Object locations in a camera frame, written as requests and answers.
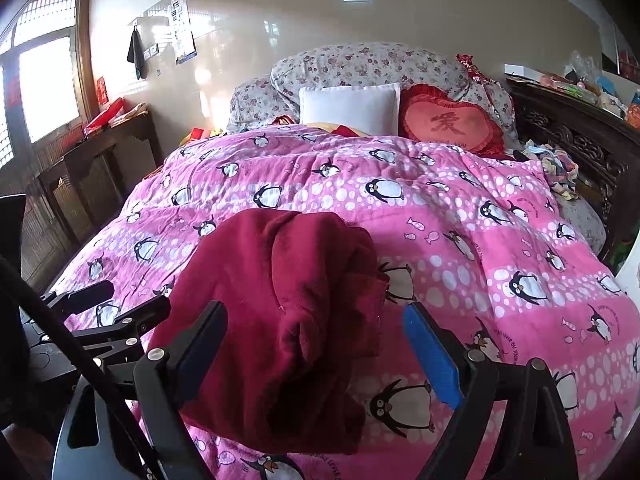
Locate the dark red fleece garment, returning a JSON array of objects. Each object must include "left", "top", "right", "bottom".
[{"left": 151, "top": 209, "right": 388, "bottom": 454}]

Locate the dark wooden side table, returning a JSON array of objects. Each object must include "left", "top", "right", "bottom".
[{"left": 37, "top": 109, "right": 165, "bottom": 246}]

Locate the red box on table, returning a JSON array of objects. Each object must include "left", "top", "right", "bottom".
[{"left": 84, "top": 98, "right": 125, "bottom": 136}]

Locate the pink penguin print quilt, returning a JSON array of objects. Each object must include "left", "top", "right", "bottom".
[{"left": 53, "top": 125, "right": 639, "bottom": 479}]

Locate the wooden framed window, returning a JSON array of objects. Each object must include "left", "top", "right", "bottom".
[{"left": 1, "top": 0, "right": 98, "bottom": 169}]

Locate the colourful crumpled cloth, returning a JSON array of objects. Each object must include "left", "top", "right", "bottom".
[{"left": 523, "top": 140, "right": 579, "bottom": 200}]

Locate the dark carved wooden headboard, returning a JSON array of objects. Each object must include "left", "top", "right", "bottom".
[{"left": 506, "top": 77, "right": 639, "bottom": 270}]

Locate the white square pillow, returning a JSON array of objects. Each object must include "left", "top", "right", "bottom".
[{"left": 298, "top": 82, "right": 401, "bottom": 136}]

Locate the red heart-shaped cushion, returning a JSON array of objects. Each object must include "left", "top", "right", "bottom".
[{"left": 398, "top": 84, "right": 506, "bottom": 159}]

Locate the black garment hanging on wall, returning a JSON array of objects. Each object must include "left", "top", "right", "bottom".
[{"left": 127, "top": 27, "right": 146, "bottom": 80}]

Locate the wall calendar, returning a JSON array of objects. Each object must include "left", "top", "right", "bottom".
[{"left": 168, "top": 0, "right": 198, "bottom": 64}]

